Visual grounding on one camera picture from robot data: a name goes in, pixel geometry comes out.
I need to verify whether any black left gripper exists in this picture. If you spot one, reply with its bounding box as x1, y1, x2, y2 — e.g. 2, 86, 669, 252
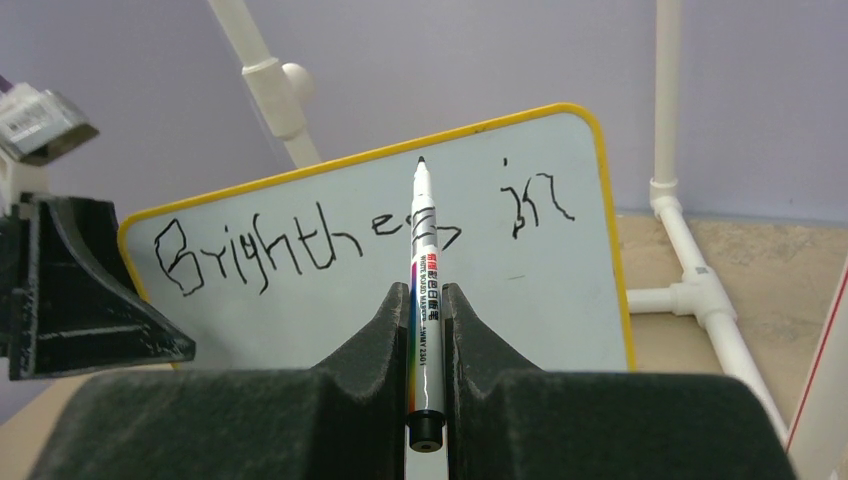
1, 193, 196, 381

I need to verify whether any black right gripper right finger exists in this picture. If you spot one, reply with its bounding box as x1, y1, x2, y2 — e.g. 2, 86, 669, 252
443, 283, 795, 479

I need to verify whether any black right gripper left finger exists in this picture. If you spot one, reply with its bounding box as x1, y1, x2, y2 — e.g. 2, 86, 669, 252
30, 283, 409, 479

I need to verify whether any white whiteboard marker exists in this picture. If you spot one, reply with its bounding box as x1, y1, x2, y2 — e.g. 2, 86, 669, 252
406, 157, 446, 453

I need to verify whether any yellow framed whiteboard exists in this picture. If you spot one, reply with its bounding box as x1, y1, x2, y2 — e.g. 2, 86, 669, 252
119, 103, 635, 371

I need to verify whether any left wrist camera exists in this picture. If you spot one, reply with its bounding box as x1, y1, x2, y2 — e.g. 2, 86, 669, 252
1, 78, 99, 215

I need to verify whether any white PVC pipe frame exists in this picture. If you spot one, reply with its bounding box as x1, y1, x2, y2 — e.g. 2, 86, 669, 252
208, 0, 848, 480

